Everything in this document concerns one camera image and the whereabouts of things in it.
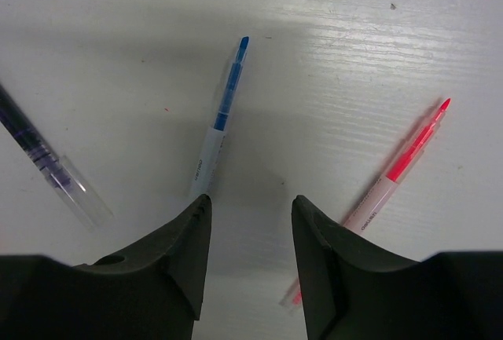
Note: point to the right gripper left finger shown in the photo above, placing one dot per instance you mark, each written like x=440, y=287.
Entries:
x=152, y=289

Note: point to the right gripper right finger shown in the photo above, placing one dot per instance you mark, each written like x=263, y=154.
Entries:
x=353, y=289

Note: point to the pink highlighter pen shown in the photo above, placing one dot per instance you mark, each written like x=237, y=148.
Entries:
x=409, y=150

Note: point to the purple capped pen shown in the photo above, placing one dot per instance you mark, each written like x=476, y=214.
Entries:
x=59, y=172

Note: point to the blue highlighter pen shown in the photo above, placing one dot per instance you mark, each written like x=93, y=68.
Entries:
x=216, y=132

